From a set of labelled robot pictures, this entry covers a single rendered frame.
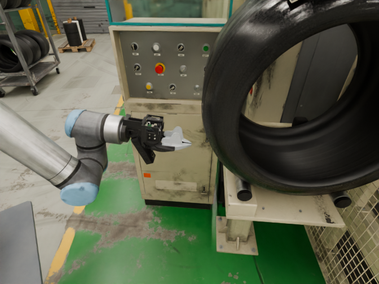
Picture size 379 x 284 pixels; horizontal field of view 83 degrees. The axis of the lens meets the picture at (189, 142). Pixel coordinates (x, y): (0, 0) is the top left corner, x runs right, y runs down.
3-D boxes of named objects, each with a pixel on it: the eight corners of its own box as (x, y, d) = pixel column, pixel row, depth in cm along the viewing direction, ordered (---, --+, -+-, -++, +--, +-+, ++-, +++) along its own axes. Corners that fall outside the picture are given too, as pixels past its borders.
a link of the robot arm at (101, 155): (75, 182, 70) (68, 151, 63) (83, 159, 79) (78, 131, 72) (105, 181, 72) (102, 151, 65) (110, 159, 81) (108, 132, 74)
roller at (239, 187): (233, 127, 90) (242, 131, 91) (227, 134, 93) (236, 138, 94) (242, 190, 62) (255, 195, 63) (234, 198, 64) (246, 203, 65)
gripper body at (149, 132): (161, 129, 60) (119, 123, 60) (159, 152, 65) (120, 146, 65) (166, 116, 67) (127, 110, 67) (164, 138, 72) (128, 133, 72)
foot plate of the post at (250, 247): (216, 216, 162) (216, 213, 160) (252, 219, 160) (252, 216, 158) (216, 252, 140) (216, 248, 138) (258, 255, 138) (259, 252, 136)
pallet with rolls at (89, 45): (69, 44, 676) (60, 16, 632) (95, 43, 691) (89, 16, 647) (59, 53, 581) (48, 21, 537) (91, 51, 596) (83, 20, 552)
